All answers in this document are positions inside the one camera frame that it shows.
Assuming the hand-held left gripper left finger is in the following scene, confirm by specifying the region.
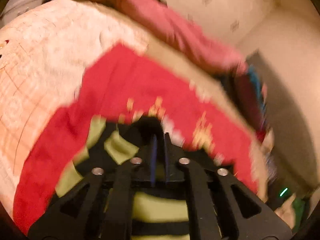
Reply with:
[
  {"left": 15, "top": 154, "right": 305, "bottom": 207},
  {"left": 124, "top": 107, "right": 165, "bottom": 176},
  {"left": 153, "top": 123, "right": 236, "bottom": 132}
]
[{"left": 27, "top": 134, "right": 158, "bottom": 240}]

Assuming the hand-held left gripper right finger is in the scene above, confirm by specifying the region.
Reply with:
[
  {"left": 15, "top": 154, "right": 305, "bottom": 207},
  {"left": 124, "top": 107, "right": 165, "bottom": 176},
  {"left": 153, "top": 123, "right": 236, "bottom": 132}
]
[{"left": 164, "top": 132, "right": 293, "bottom": 240}]

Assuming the green black striped sweater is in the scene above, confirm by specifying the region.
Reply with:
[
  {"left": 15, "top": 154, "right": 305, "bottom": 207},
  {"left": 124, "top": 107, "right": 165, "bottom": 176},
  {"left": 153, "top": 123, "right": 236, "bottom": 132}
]
[{"left": 55, "top": 115, "right": 218, "bottom": 240}]

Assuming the person's right hand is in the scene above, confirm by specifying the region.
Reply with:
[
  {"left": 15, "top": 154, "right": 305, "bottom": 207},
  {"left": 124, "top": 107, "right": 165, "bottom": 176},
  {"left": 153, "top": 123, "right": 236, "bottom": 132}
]
[{"left": 275, "top": 192, "right": 298, "bottom": 227}]

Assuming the red floral blanket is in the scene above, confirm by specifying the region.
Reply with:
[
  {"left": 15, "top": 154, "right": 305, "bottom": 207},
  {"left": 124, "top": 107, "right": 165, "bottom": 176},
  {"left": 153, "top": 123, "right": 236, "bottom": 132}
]
[{"left": 12, "top": 44, "right": 259, "bottom": 235}]

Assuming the peach white plush blanket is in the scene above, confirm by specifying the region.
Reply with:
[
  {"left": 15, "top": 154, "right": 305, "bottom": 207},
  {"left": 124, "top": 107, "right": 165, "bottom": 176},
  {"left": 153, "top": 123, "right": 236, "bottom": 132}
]
[{"left": 0, "top": 0, "right": 148, "bottom": 205}]

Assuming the white drawer unit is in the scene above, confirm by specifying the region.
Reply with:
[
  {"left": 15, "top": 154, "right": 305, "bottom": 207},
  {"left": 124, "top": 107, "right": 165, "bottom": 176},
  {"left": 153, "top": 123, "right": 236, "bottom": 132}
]
[{"left": 0, "top": 0, "right": 50, "bottom": 23}]

